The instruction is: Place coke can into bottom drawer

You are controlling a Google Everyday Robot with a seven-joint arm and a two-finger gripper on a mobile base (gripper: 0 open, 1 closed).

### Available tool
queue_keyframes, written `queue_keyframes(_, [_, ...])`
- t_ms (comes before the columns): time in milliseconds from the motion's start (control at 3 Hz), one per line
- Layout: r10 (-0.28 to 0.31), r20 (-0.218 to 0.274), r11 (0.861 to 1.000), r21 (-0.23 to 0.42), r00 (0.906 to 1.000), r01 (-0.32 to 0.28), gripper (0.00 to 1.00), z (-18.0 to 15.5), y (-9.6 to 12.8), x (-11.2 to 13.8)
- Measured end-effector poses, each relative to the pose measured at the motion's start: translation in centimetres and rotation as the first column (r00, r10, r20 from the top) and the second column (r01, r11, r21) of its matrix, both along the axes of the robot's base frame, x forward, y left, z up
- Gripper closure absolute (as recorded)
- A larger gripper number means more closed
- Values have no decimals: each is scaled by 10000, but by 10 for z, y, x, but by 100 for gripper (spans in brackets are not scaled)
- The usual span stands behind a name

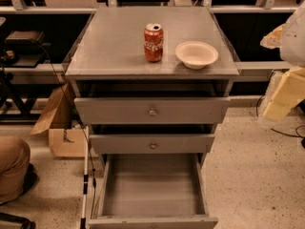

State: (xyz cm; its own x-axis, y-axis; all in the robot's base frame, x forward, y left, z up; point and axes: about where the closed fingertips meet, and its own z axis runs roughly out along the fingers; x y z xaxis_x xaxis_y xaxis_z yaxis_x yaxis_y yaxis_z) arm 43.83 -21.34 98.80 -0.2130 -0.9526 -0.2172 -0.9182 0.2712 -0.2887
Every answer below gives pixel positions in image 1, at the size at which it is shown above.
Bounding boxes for grey middle drawer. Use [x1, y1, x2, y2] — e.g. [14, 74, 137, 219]
[91, 134, 214, 155]

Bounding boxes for white paper bowl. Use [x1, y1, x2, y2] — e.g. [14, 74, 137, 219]
[175, 41, 218, 70]

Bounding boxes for red coke can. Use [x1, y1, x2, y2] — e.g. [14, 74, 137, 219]
[144, 23, 164, 62]

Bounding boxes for person leg tan trousers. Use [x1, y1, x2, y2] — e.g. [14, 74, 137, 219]
[0, 136, 31, 204]

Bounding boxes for black shoe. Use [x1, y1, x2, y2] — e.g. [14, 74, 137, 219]
[22, 163, 38, 194]

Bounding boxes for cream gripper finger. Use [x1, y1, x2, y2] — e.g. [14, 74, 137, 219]
[260, 25, 284, 50]
[262, 67, 305, 121]

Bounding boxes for grey drawer cabinet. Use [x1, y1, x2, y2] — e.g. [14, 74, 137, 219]
[65, 6, 241, 229]

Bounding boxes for black floor cable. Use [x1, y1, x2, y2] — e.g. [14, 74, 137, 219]
[255, 94, 305, 150]

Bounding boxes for grey open bottom drawer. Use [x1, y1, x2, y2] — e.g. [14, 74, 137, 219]
[89, 154, 218, 229]

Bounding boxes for brown cardboard box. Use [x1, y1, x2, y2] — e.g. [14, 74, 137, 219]
[30, 83, 86, 157]

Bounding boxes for black office chair base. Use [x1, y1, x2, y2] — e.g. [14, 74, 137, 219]
[0, 212, 36, 229]

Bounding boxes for white black pole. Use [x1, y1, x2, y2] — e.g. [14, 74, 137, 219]
[79, 127, 89, 229]

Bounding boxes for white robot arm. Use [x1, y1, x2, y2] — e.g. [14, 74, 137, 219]
[260, 2, 305, 121]

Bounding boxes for black stand with tray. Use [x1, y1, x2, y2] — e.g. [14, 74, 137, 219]
[0, 16, 51, 121]

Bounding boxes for grey top drawer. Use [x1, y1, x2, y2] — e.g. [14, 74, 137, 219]
[74, 97, 230, 124]

